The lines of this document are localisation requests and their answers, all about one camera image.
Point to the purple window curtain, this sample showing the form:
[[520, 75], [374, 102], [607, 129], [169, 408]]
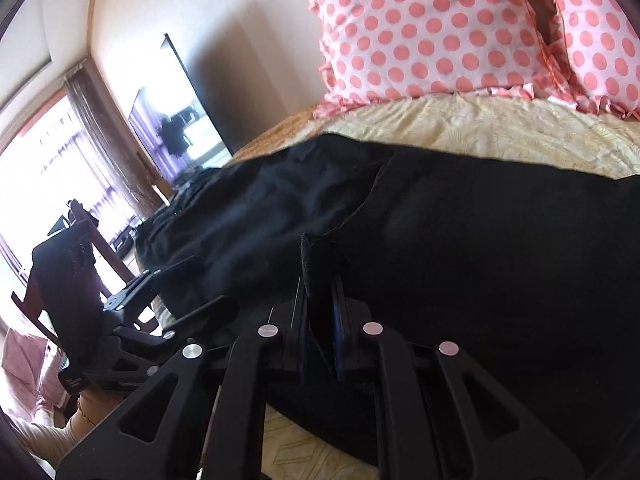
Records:
[[100, 135]]

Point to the black pants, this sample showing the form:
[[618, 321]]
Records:
[[475, 260]]

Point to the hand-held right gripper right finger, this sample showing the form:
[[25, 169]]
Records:
[[340, 340]]

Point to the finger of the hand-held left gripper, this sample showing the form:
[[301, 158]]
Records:
[[210, 312], [175, 270]]

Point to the flat screen television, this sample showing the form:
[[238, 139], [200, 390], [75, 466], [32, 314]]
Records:
[[180, 125]]

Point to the wooden chair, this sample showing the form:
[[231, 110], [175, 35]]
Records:
[[112, 255]]

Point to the pink polka dot pillow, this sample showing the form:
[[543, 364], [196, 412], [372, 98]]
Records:
[[425, 35], [600, 35]]

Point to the black garment on chair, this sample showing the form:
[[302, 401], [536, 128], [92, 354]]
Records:
[[65, 285]]

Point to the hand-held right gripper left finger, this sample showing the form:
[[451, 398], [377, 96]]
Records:
[[295, 330]]

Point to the pink cloth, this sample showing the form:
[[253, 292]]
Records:
[[25, 370]]

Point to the yellow patterned bedspread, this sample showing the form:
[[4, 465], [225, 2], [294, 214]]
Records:
[[500, 125]]

